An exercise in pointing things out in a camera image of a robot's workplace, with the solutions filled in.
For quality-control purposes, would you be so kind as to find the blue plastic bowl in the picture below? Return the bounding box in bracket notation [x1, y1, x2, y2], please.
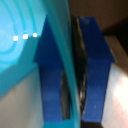
[0, 0, 84, 128]

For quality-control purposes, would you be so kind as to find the dark blue gripper right finger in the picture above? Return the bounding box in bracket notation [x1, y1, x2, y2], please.
[75, 15, 116, 122]

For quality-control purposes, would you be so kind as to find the dark blue gripper left finger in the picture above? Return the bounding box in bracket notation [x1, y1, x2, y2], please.
[33, 14, 72, 123]

